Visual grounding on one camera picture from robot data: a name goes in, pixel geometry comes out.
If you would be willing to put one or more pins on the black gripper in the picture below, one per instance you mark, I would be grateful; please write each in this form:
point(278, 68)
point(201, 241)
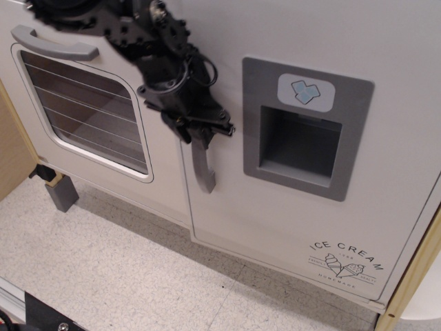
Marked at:
point(185, 105)

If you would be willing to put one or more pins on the grey fridge door handle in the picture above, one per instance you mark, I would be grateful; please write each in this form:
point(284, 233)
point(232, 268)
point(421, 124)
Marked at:
point(205, 176)

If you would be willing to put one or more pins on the white toy fridge door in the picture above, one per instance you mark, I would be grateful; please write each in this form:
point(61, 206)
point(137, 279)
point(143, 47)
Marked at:
point(357, 248)

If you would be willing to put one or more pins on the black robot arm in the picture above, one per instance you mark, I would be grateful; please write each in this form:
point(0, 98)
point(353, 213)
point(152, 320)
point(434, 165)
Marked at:
point(145, 33)

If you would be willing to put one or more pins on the white toy oven door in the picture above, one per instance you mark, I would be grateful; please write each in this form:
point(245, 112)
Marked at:
point(85, 119)

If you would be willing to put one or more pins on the grey ice dispenser panel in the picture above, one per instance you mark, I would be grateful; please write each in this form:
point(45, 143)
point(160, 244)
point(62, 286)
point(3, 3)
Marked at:
point(301, 127)

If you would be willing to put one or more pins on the grey cabinet leg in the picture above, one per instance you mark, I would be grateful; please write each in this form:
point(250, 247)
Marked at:
point(63, 194)

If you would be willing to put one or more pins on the wooden side panel left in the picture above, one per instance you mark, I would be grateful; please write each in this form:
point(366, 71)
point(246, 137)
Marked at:
point(18, 156)

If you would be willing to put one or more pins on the grey oven door handle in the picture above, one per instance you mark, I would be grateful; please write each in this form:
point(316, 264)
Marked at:
point(28, 38)

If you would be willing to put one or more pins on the black clamp bracket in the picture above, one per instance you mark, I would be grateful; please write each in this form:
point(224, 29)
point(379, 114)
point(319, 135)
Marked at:
point(44, 172)

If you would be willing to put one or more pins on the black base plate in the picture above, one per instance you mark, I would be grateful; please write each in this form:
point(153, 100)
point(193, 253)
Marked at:
point(43, 317)

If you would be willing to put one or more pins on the aluminium rail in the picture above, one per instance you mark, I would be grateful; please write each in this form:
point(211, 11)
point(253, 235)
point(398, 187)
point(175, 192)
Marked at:
point(12, 299)

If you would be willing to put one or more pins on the wooden frame post right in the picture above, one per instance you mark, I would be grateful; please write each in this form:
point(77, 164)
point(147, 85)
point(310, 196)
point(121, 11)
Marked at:
point(413, 276)

